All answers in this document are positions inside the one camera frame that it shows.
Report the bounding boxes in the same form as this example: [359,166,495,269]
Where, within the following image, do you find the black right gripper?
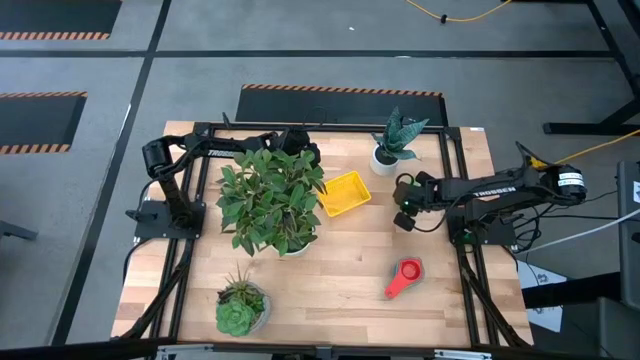
[392,171,442,233]

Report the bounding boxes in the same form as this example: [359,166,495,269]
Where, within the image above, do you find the red measuring cup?
[383,258,421,300]

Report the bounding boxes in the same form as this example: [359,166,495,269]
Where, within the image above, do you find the yellow plastic basket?
[317,170,373,218]

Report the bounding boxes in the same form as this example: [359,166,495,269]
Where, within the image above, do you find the black hazard-striped floor mat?
[0,91,89,155]
[234,83,449,127]
[0,0,123,41]

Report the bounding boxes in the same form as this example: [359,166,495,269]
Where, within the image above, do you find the leafy plant in white pot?
[215,147,328,259]

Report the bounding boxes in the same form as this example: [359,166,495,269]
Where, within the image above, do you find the snake plant in white pot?
[369,105,430,177]

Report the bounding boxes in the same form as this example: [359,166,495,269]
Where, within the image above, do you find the white paper sheet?
[516,259,564,334]

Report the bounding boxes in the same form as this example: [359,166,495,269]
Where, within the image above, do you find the black stand foot bar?
[521,272,622,310]

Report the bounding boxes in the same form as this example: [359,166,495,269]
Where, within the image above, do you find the succulent in grey pot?
[215,272,273,338]

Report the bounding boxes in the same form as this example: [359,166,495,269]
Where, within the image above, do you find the grey cabinet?
[617,159,640,311]

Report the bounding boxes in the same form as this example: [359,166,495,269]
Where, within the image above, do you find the black stand foot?
[0,219,39,243]

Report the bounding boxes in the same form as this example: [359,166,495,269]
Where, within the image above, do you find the black aluminium table frame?
[119,119,534,351]

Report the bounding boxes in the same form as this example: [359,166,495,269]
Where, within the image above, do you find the yellow cable with plug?
[529,128,640,169]

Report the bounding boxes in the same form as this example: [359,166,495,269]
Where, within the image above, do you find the grey metal bracket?
[155,343,215,360]
[433,348,494,360]

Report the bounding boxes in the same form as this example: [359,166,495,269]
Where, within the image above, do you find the black desk leg frame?
[542,0,640,136]

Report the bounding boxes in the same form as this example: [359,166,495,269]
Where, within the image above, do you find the yellow floor cable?
[405,0,514,25]

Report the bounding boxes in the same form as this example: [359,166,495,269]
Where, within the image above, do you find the grey-white cable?
[519,207,640,254]

